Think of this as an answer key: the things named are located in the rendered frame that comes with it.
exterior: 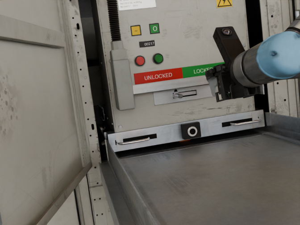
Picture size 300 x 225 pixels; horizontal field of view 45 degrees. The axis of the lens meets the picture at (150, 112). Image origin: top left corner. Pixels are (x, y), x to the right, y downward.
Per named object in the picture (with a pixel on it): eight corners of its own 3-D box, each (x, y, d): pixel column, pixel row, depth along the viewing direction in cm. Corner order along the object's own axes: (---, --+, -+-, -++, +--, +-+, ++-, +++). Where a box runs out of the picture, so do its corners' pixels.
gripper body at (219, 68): (214, 102, 85) (235, 97, 73) (208, 66, 85) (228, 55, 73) (244, 98, 86) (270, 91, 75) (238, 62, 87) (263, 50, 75)
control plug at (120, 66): (135, 108, 105) (127, 47, 103) (119, 110, 104) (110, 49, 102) (131, 106, 113) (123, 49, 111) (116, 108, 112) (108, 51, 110)
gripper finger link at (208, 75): (201, 80, 89) (214, 74, 81) (199, 74, 89) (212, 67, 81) (218, 77, 90) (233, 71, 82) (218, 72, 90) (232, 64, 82)
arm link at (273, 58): (320, 73, 60) (273, 77, 58) (284, 83, 70) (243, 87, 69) (314, 26, 60) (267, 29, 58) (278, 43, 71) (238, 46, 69)
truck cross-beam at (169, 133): (264, 126, 125) (263, 109, 125) (110, 152, 115) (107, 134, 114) (257, 124, 130) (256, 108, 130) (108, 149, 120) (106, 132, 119)
